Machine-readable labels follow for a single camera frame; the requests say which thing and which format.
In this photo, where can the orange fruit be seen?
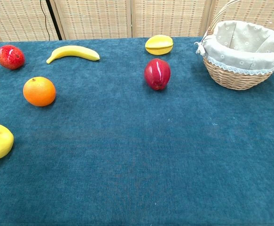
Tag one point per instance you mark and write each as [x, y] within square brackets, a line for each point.
[39, 91]

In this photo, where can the yellow star fruit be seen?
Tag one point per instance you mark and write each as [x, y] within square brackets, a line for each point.
[159, 44]

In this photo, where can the red speckled round fruit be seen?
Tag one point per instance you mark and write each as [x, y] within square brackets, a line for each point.
[10, 57]

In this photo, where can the blue velvet tablecloth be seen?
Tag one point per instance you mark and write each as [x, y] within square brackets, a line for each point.
[127, 153]

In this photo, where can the dark red glossy apple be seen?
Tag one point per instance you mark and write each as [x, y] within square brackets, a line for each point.
[157, 74]

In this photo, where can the small yellow banana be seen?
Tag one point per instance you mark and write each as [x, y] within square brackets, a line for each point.
[73, 51]

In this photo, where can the bamboo folding screen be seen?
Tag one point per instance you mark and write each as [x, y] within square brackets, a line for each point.
[94, 18]

